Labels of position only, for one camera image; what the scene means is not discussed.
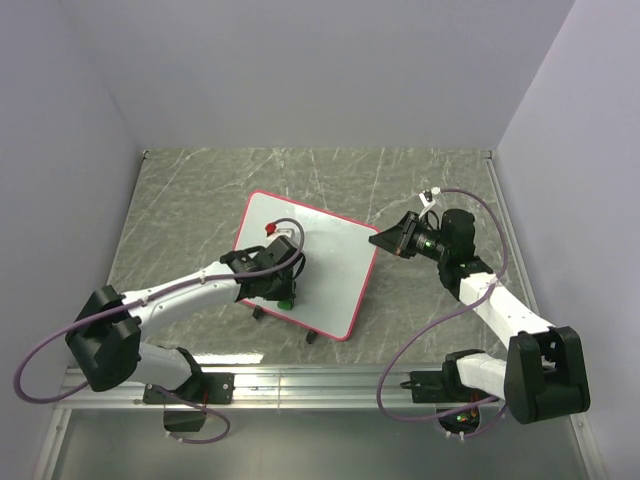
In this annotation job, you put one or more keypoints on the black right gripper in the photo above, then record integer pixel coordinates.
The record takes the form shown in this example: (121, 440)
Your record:
(398, 238)

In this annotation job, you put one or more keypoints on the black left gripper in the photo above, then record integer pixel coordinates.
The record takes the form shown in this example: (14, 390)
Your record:
(287, 292)

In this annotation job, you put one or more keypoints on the green whiteboard eraser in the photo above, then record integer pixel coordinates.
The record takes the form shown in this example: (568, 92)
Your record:
(287, 304)

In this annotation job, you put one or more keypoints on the pink framed whiteboard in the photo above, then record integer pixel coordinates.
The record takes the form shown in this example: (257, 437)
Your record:
(339, 263)

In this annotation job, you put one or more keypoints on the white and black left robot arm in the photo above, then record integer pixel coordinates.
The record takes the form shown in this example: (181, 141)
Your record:
(109, 343)

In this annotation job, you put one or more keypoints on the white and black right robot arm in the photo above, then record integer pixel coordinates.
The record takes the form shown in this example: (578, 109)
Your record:
(544, 375)

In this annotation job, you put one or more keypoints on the black left whiteboard clip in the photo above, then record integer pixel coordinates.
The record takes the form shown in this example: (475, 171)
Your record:
(257, 313)

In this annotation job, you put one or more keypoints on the aluminium mounting rail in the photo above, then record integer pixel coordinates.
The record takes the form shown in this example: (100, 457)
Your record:
(258, 387)

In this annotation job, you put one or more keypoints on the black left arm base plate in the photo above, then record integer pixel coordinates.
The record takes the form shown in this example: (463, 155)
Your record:
(207, 388)

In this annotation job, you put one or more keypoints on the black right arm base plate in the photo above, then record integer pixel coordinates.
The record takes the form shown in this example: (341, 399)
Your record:
(427, 387)

